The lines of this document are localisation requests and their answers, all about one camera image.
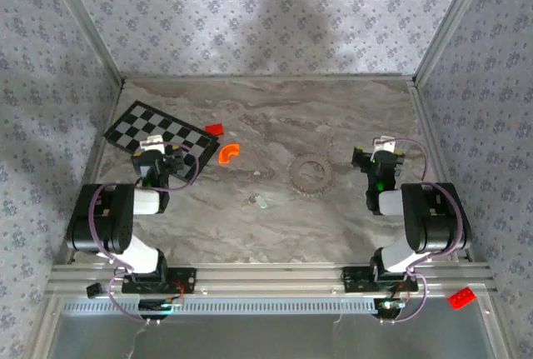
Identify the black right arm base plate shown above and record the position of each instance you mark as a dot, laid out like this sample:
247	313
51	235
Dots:
354	280

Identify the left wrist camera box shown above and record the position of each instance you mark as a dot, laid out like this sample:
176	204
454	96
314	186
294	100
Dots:
150	144

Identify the small black box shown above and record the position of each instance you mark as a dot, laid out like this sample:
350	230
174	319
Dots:
93	290

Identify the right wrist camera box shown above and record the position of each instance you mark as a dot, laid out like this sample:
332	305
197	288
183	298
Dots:
384	143

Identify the mint green key tag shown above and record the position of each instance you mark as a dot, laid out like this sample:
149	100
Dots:
261	202

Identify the large red toy brick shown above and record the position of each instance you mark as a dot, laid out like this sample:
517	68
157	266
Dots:
461	298

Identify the orange curved plastic piece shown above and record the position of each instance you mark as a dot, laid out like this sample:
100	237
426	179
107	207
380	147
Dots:
226	155

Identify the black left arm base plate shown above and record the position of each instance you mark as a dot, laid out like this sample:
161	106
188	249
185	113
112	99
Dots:
185	280

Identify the aluminium back rail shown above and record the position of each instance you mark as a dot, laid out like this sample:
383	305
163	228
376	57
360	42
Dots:
266	77

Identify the aluminium side rail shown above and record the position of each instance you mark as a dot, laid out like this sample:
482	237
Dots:
93	167
429	134

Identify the small red toy brick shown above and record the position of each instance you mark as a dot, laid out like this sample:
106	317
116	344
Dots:
215	129

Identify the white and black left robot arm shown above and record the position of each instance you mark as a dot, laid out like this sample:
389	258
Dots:
108	217

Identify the aluminium corner post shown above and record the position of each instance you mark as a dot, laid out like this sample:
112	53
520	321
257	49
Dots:
451	26
89	30

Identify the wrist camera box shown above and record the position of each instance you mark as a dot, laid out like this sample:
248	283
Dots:
150	144
384	143

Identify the black grey checkerboard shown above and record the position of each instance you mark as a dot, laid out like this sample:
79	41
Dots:
166	126

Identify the circuit board with lights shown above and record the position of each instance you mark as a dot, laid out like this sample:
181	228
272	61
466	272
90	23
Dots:
160	305
389	305

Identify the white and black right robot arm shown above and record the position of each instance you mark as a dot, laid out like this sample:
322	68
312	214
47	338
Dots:
433	217

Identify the grey metal panel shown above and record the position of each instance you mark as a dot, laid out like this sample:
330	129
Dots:
266	336

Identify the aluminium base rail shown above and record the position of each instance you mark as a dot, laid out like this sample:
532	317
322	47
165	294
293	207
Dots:
266	280

